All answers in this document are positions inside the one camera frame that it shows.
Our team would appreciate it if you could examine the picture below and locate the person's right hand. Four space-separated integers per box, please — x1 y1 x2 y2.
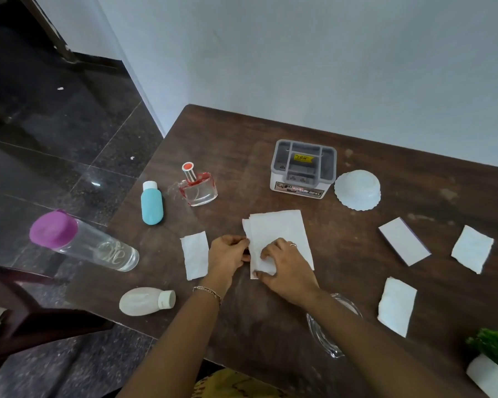
255 238 321 308

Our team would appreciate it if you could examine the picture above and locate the person's left hand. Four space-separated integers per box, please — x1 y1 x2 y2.
207 235 252 289

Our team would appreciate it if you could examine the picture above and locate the large white tissue sheet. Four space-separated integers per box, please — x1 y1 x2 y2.
242 210 315 280

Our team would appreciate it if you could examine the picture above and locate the person's left forearm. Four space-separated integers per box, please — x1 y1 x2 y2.
116 286 224 398

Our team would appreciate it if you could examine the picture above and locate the person's right forearm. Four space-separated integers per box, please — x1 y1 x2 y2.
306 288 455 398

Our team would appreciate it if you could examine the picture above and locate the small white tissue piece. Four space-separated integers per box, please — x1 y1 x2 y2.
180 231 210 281

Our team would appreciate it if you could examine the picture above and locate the glass perfume bottle red cap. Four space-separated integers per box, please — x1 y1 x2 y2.
178 162 218 207

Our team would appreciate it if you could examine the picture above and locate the clear glass dish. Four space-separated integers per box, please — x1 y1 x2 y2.
306 293 363 360

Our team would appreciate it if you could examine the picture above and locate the grey and white organizer box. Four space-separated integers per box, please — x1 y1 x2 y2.
269 139 338 200

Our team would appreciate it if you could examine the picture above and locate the blue bottle with white cap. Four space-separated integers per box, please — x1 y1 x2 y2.
141 180 164 226

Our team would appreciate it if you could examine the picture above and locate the yellow patterned clothing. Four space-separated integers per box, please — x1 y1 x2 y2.
190 368 293 398

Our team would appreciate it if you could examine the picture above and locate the white plastic squeeze bottle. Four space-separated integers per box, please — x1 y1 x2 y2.
119 287 177 317

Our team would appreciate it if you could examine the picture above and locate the white scalloped bowl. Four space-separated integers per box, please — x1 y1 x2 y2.
334 170 382 211

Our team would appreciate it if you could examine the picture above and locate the long white tissue piece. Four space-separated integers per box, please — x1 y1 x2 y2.
377 277 417 339

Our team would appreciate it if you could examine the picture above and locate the white box with purple edge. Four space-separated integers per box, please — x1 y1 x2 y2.
378 217 432 267

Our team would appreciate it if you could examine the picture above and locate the clear bottle with purple lid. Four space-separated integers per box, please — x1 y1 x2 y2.
29 210 140 273

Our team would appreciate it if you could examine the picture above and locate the torn white tissue piece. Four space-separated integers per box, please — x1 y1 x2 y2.
451 225 495 275

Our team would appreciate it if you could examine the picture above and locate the dark wooden chair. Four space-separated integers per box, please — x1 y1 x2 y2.
0 264 116 371

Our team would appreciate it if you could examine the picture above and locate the green plant in white pot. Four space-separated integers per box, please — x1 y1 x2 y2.
465 326 498 398

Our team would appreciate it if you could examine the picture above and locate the gold chain bracelet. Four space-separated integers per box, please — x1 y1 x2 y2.
192 286 223 307

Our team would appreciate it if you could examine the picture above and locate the dark wooden door frame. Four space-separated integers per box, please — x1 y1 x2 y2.
20 0 80 65

